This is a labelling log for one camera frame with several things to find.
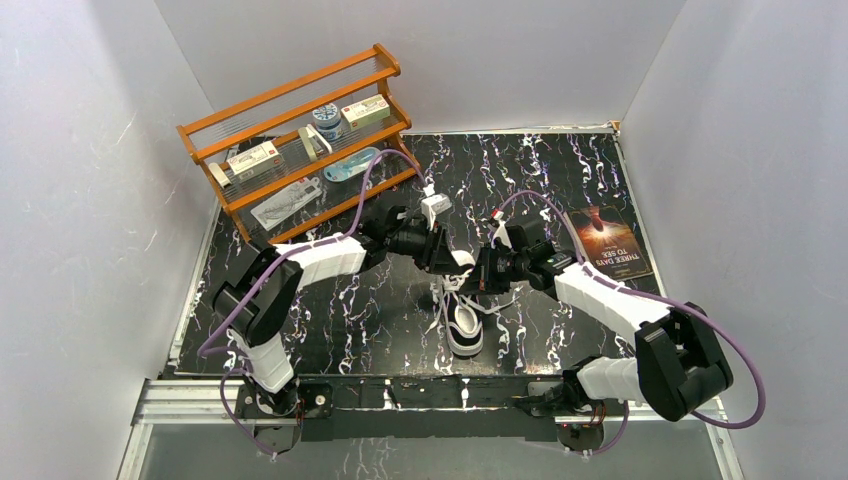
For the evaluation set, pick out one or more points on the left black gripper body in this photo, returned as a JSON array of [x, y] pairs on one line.
[[439, 250]]

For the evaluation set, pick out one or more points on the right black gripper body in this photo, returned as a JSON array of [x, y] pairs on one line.
[[500, 267]]

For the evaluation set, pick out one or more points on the white shoelace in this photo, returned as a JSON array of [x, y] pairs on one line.
[[461, 311]]

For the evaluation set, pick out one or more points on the black white canvas sneaker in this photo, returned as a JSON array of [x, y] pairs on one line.
[[464, 348]]

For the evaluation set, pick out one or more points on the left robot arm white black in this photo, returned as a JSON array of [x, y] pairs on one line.
[[254, 307]]

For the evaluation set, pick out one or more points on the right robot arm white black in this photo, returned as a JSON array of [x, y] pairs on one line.
[[678, 363]]

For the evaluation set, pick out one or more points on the blue packaged item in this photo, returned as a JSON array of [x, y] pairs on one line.
[[351, 166]]

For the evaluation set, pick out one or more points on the brown book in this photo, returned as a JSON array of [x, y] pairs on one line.
[[609, 244]]

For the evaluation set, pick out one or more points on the white patterned flat package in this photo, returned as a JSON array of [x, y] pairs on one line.
[[286, 202]]

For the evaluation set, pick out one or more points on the white green box top shelf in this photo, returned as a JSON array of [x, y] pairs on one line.
[[366, 112]]

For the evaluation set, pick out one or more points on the round blue white tin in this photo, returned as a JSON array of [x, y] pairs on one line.
[[328, 121]]

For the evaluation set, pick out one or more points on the orange wooden shelf rack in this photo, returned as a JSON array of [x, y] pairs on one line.
[[276, 115]]

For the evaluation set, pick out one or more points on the white red box middle shelf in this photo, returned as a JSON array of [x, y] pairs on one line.
[[254, 161]]

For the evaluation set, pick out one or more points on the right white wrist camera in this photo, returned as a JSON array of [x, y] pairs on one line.
[[498, 230]]

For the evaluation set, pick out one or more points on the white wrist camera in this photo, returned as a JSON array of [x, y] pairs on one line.
[[498, 230], [433, 204]]

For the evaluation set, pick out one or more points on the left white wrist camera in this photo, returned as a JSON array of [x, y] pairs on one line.
[[433, 204]]

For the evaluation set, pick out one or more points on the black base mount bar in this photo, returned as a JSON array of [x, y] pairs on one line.
[[284, 434]]

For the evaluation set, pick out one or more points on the aluminium frame rail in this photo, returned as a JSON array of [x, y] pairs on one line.
[[323, 397]]

